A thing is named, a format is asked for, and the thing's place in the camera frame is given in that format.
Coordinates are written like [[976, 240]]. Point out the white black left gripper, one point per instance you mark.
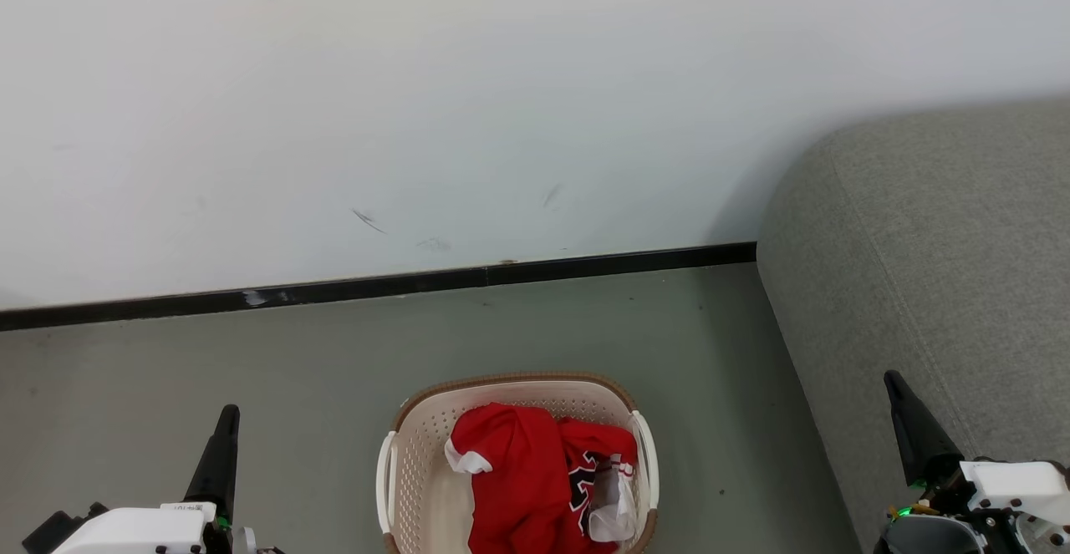
[[134, 531]]

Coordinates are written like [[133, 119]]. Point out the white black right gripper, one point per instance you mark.
[[1016, 495]]

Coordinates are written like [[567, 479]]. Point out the plain red garment white cuff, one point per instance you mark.
[[518, 479]]

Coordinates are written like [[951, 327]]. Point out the red jersey with number print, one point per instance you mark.
[[603, 462]]

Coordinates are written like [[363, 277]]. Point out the grey fabric sofa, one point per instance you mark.
[[919, 270]]

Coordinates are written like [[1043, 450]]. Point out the cream perforated plastic laundry basket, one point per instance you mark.
[[426, 487]]

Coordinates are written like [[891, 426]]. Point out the black baseboard strip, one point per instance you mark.
[[376, 287]]

